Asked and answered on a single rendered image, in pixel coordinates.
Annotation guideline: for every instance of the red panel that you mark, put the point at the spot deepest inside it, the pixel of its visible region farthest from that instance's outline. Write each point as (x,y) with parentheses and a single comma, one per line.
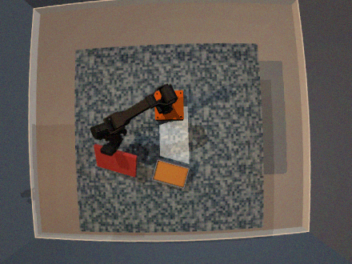
(121,162)

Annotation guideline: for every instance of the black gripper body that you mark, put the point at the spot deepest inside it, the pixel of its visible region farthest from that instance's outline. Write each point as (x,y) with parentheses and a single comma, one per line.
(113,141)

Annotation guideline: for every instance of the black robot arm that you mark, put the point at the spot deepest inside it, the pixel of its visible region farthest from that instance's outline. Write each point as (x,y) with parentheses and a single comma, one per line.
(119,119)

